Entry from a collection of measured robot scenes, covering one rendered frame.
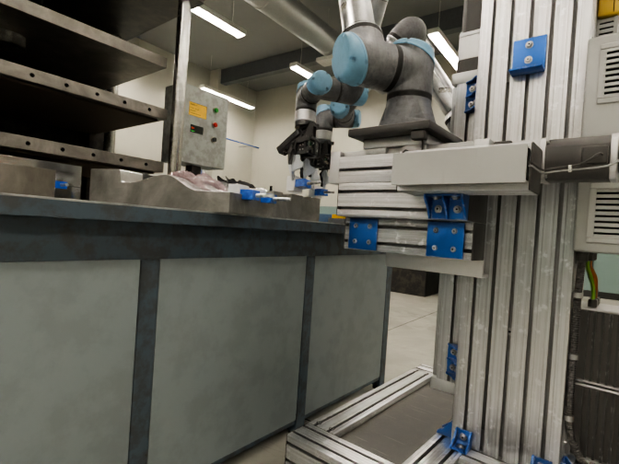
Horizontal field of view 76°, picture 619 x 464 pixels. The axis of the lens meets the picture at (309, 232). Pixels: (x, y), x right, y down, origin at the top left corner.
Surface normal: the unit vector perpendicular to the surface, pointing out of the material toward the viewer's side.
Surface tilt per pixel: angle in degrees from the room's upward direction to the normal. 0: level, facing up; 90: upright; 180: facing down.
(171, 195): 90
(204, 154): 90
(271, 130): 90
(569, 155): 90
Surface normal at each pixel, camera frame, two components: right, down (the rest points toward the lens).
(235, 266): 0.78, 0.06
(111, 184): -0.37, -0.01
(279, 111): -0.59, -0.04
